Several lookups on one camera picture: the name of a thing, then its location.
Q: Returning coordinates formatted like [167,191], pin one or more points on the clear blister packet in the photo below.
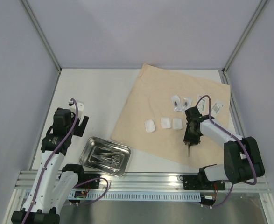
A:
[186,103]
[176,103]

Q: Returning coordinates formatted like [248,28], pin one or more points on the white gauze pad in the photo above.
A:
[165,122]
[149,126]
[177,124]

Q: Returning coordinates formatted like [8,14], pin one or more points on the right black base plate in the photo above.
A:
[196,182]

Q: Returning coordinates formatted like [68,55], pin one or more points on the slotted grey cable duct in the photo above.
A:
[136,196]

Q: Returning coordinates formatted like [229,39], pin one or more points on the long steel hemostat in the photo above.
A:
[111,151]

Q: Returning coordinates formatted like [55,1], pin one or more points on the steel tweezers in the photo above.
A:
[111,154]
[96,157]
[188,150]
[107,156]

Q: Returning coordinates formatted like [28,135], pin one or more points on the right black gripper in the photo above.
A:
[191,136]

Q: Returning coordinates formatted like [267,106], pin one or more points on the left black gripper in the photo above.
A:
[79,129]

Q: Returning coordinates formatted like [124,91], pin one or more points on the aluminium frame post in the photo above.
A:
[33,19]
[245,34]

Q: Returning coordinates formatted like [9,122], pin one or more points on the stainless steel tray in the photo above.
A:
[103,145]

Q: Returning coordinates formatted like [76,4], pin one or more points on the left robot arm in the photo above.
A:
[50,190]

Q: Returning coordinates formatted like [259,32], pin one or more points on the left aluminium frame post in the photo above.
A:
[33,19]

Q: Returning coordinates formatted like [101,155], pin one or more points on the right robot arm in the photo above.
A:
[242,159]

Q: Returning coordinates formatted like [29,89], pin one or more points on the left clear blister packet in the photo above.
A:
[176,103]

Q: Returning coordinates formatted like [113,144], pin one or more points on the tilted white suture packet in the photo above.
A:
[216,108]

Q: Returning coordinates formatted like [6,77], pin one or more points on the green white suture packet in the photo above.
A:
[201,103]

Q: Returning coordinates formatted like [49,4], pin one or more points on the beige cloth drape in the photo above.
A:
[150,98]

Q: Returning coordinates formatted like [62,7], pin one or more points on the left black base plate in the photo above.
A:
[90,180]

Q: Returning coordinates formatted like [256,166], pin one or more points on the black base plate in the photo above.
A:
[196,182]
[90,180]

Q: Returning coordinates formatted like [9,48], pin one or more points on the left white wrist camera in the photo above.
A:
[79,108]

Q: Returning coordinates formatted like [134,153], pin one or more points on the aluminium mounting rail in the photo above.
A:
[146,181]

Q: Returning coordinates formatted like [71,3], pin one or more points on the right clear blister packet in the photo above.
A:
[186,103]

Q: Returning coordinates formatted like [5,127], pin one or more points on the right aluminium frame post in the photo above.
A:
[245,34]

